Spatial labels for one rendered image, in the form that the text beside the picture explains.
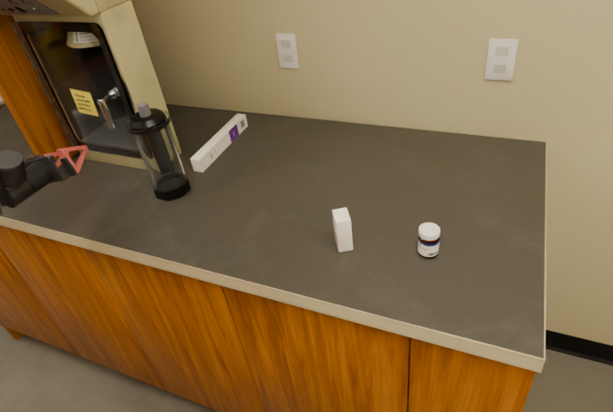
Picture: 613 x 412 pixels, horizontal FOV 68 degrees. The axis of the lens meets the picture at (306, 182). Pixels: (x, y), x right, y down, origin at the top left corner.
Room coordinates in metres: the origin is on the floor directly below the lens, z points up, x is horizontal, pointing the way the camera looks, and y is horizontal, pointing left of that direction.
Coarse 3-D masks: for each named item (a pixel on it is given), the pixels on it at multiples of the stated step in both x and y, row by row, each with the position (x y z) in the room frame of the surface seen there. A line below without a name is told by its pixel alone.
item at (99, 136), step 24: (24, 24) 1.26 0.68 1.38; (48, 24) 1.22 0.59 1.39; (72, 24) 1.18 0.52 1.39; (96, 24) 1.15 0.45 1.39; (48, 48) 1.24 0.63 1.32; (72, 48) 1.20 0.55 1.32; (96, 48) 1.16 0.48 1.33; (48, 72) 1.26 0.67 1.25; (72, 72) 1.21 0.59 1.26; (96, 72) 1.17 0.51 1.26; (72, 96) 1.23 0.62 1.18; (96, 96) 1.19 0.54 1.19; (120, 96) 1.15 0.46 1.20; (72, 120) 1.26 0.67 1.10; (96, 120) 1.21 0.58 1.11; (120, 120) 1.16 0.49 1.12; (96, 144) 1.23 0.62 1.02; (120, 144) 1.18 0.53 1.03
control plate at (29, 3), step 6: (0, 0) 1.17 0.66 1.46; (6, 0) 1.16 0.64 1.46; (12, 0) 1.16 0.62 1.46; (18, 0) 1.15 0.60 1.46; (24, 0) 1.14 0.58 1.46; (30, 0) 1.13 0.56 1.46; (0, 6) 1.21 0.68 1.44; (6, 6) 1.20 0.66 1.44; (12, 6) 1.19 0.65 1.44; (18, 6) 1.18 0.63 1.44; (24, 6) 1.17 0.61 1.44; (30, 6) 1.16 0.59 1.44; (36, 6) 1.15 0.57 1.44; (42, 6) 1.14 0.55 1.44; (6, 12) 1.24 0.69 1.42; (12, 12) 1.23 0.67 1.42; (18, 12) 1.22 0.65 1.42; (24, 12) 1.21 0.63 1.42; (30, 12) 1.20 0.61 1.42; (36, 12) 1.18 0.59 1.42; (42, 12) 1.18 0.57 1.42; (48, 12) 1.17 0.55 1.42; (54, 12) 1.16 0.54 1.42
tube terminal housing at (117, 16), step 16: (96, 0) 1.15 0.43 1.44; (112, 0) 1.19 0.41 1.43; (128, 0) 1.24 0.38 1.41; (16, 16) 1.29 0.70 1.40; (32, 16) 1.26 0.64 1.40; (48, 16) 1.23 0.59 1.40; (64, 16) 1.20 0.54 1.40; (80, 16) 1.18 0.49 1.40; (96, 16) 1.15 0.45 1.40; (112, 16) 1.17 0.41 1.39; (128, 16) 1.22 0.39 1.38; (112, 32) 1.16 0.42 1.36; (128, 32) 1.20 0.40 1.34; (112, 48) 1.15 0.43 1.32; (128, 48) 1.19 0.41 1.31; (144, 48) 1.23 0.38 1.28; (128, 64) 1.17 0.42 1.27; (144, 64) 1.22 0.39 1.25; (128, 80) 1.15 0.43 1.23; (144, 80) 1.20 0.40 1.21; (144, 96) 1.18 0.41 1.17; (160, 96) 1.23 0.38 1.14; (176, 144) 1.23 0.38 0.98; (96, 160) 1.27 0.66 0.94; (112, 160) 1.23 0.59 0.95; (128, 160) 1.20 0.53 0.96
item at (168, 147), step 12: (156, 132) 1.01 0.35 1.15; (168, 132) 1.03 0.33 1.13; (144, 144) 1.00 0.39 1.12; (156, 144) 1.00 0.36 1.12; (168, 144) 1.02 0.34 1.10; (144, 156) 1.01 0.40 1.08; (156, 156) 1.00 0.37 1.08; (168, 156) 1.01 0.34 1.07; (156, 168) 1.00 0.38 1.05; (168, 168) 1.00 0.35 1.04; (180, 168) 1.03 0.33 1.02; (156, 180) 1.00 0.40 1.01; (168, 180) 1.00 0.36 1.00; (180, 180) 1.02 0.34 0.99
